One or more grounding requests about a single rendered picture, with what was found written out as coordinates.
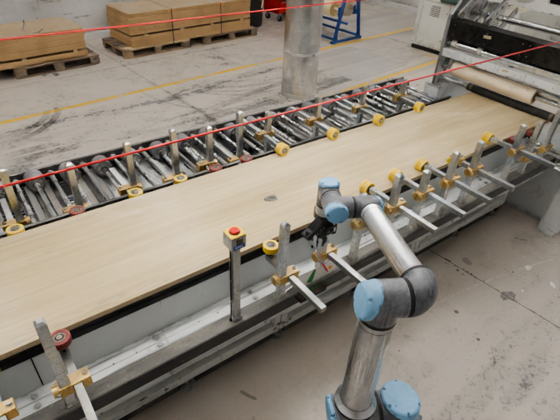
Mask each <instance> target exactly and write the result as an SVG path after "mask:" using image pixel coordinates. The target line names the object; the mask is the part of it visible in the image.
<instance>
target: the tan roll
mask: <svg viewBox="0 0 560 420"><path fill-rule="evenodd" d="M463 66H467V65H465V64H462V63H460V62H455V63H454V64H453V65H449V64H446V63H445V64H444V67H445V68H449V69H454V68H460V67H463ZM450 74H451V75H453V76H455V77H457V78H461V79H463V80H466V81H469V82H471V83H475V84H477V85H479V86H482V87H485V88H488V89H491V90H493V91H495V92H498V93H502V94H504V95H507V96H509V97H512V98H516V99H518V100H520V101H523V102H525V103H529V104H533V103H535V102H536V100H538V101H539V102H542V103H546V104H548V105H551V106H554V107H556V108H560V103H558V102H554V101H551V100H549V99H546V98H544V97H539V96H537V93H538V89H536V88H533V87H529V86H526V85H523V84H521V83H518V82H514V81H511V80H509V79H506V78H504V77H499V76H497V75H494V74H491V73H489V72H484V71H482V70H479V69H476V68H475V67H464V68H460V69H457V70H453V71H451V72H450Z"/></svg>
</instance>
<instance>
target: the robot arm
mask: <svg viewBox="0 0 560 420"><path fill-rule="evenodd" d="M339 188H340V182H339V180H337V179H336V178H335V177H323V178H321V179H320V180H319V182H318V188H317V201H316V209H315V212H316V214H317V217H316V218H315V219H314V220H313V221H312V222H311V223H310V224H309V226H308V227H307V228H306V229H305V230H304V231H303V232H302V236H303V237H304V238H305V239H307V240H308V241H310V240H311V239H313V241H314V244H315V247H316V249H317V250H318V251H319V250H321V249H322V248H323V247H324V246H325V245H326V244H328V243H329V241H330V240H329V239H328V238H327V235H329V234H334V233H336V231H337V225H338V223H343V222H345V221H346V220H347V219H348V218H361V219H362V221H363V222H364V223H365V224H366V226H367V228H368V230H369V232H370V233H371V234H372V236H373V238H374V239H375V241H376V243H377V245H378V246H379V247H380V249H381V250H382V253H383V254H384V256H385V258H386V259H387V261H388V262H389V264H390V265H391V267H392V269H393V271H394V272H395V273H396V275H397V278H384V279H376V278H373V279H369V280H364V281H361V282H360V283H359V284H358V285H357V287H356V289H355V292H354V297H353V298H354V302H353V306H354V311H355V314H356V316H357V324H356V328H355V332H354V336H353V340H352V346H351V350H350V354H349V358H348V362H347V369H346V372H345V377H344V380H343V383H342V384H341V385H339V386H338V388H337V390H336V392H335V393H334V394H331V393H330V394H328V395H327V396H326V397H325V406H326V413H327V420H417V418H418V416H419V413H420V408H421V402H420V398H419V396H418V394H417V392H416V391H415V390H414V389H413V388H412V387H411V386H410V385H409V384H407V383H406V382H403V381H400V380H390V381H388V382H386V383H385V384H384V385H383V386H382V388H381V389H378V390H375V389H376V386H377V383H378V379H379V375H380V372H381V370H382V366H383V362H384V358H385V356H386V353H387V350H388V345H389V343H390V339H391V336H392V334H393V329H394V327H395V325H396V323H397V320H398V318H415V317H417V316H420V315H422V314H424V313H425V312H426V311H427V310H428V309H429V308H430V307H431V306H432V305H433V304H434V303H435V301H436V299H437V296H438V279H437V277H436V275H435V274H434V272H433V270H432V269H431V268H430V267H428V266H426V265H422V264H421V263H420V262H419V260H418V259H417V257H416V256H415V255H414V253H413V251H412V250H411V249H410V247H409V246H408V245H407V244H406V242H405V241H404V240H403V238H402V236H401V235H400V234H399V232H398V230H397V229H396V228H395V227H394V226H393V224H392V223H391V221H390V220H389V219H388V217H387V215H386V214H385V213H384V205H383V200H382V199H381V198H380V197H379V196H374V195H370V196H347V197H342V195H341V193H340V191H339ZM334 223H335V224H334ZM333 224H334V225H333ZM334 228H336V230H335V232H334Z"/></svg>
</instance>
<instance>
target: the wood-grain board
mask: <svg viewBox="0 0 560 420"><path fill-rule="evenodd" d="M524 123H525V124H527V125H528V127H527V128H531V129H534V128H535V127H536V126H537V124H538V123H537V122H534V121H531V120H529V119H526V118H524V117H520V116H518V115H516V114H514V113H511V112H508V111H505V110H503V109H501V108H499V107H495V106H493V105H491V104H488V103H486V102H482V101H480V100H477V99H476V98H473V97H469V96H468V95H465V94H463V95H461V96H458V97H454V98H450V99H448V100H445V101H442V102H437V103H434V104H432V105H429V106H426V107H425V108H424V110H423V111H422V112H416V111H414V110H412V111H410V112H405V113H403V114H399V115H397V116H394V117H390V118H386V119H385V120H384V123H383V124H382V125H381V126H378V125H377V124H375V123H370V124H368V125H365V126H361V127H357V128H354V129H352V130H348V131H346V132H341V133H339V137H338V138H337V139H336V140H332V139H330V138H329V137H325V138H322V139H319V140H317V141H314V142H309V143H306V144H303V145H301V146H297V147H293V148H290V149H289V153H288V154H287V155H286V156H284V157H283V156H281V155H279V154H278V153H274V154H271V155H268V156H266V157H260V158H258V159H255V160H252V161H250V162H245V163H242V164H239V165H236V166H233V167H229V168H226V169H223V170H220V171H217V172H213V173H209V174H207V175H204V176H201V177H196V178H194V179H191V180H188V181H185V182H180V183H178V184H175V185H172V186H169V187H165V188H162V189H158V190H156V191H153V192H148V193H145V194H143V195H140V196H137V197H132V198H129V199H127V200H124V201H121V202H116V203H114V204H111V205H107V206H105V207H100V208H97V209H94V210H92V211H89V212H84V213H81V214H78V215H76V216H73V217H68V218H65V219H63V220H59V221H56V222H52V223H49V224H46V225H43V226H41V227H36V228H33V229H30V230H27V231H25V232H20V233H17V234H14V235H12V236H8V237H4V238H1V239H0V361H1V360H3V359H5V358H8V357H11V356H12V355H14V354H17V353H20V352H21V351H24V350H26V349H28V348H31V347H33V346H36V345H38V344H39V343H41V342H40V339H39V337H38V334H37V332H36V329H35V327H34V325H33V321H35V320H37V319H39V318H43V317H44V318H45V320H46V323H47V326H48V329H49V331H50V333H53V332H55V331H57V330H58V329H67V330H68V331H70V330H72V329H74V328H77V327H80V326H82V325H83V324H85V323H89V322H91V321H93V320H95V319H97V318H100V317H102V316H104V315H107V314H109V313H112V312H114V311H116V310H118V309H120V308H123V307H126V306H127V305H129V304H132V303H135V302H137V301H139V300H141V299H143V298H146V297H148V296H151V295H153V294H154V293H158V292H160V291H162V290H164V289H166V288H170V287H171V286H173V285H176V284H178V283H181V282H183V281H185V280H187V279H189V278H192V277H195V276H197V275H198V274H201V273H204V272H206V271H208V270H210V269H212V268H215V267H217V266H220V265H222V264H224V263H227V262H229V250H228V248H227V247H226V246H225V245H224V244H223V230H224V229H227V228H230V227H233V226H235V225H238V226H239V227H240V228H241V229H242V230H243V231H244V232H245V233H246V247H243V248H241V256H242V255H245V254H247V253H250V252H252V251H254V250H256V249H259V248H261V247H262V246H263V243H264V242H265V241H267V240H275V241H277V240H278V239H279V227H280V223H282V222H285V221H287V222H288V223H289V224H291V228H290V235H291V234H293V233H296V232H298V231H300V230H303V229H304V228H307V227H308V226H309V224H310V223H311V222H312V221H313V220H314V219H315V217H314V216H313V211H314V206H315V205H316V201H317V195H318V182H319V180H320V179H321V178H325V177H331V178H336V179H337V180H339V182H340V188H339V191H340V193H341V195H342V197H347V196H360V194H362V192H360V191H359V186H360V184H361V182H362V181H364V180H366V179H367V180H369V181H370V182H372V183H374V184H375V188H377V189H378V190H380V191H381V192H382V193H388V192H391V191H392V186H393V182H392V181H391V180H389V179H388V174H389V173H390V171H391V170H392V169H394V168H396V169H398V170H400V171H401V172H403V175H404V176H405V177H407V178H409V179H410V180H412V181H415V180H418V179H419V178H421V177H422V174H423V173H422V172H420V171H418V170H417V169H416V168H415V167H414V165H415V162H416V161H417V160H418V159H419V158H423V159H425V160H427V161H429V164H430V165H431V166H433V167H435V168H436V169H438V170H440V169H443V168H445V167H448V163H447V161H446V159H448V158H449V157H450V155H452V154H453V152H455V151H459V152H460V153H461V155H463V156H464V158H469V157H471V156H473V154H474V151H475V148H476V146H477V143H478V142H479V141H481V139H482V136H483V134H484V133H485V132H490V133H493V134H494V137H495V138H499V139H501V140H503V141H504V142H506V141H507V140H508V138H509V137H510V136H515V137H516V136H517V134H518V130H519V128H520V126H521V125H522V124H524ZM272 194H275V195H276V196H277V198H278V201H277V202H274V201H271V202H268V201H264V198H265V197H266V196H269V195H272Z"/></svg>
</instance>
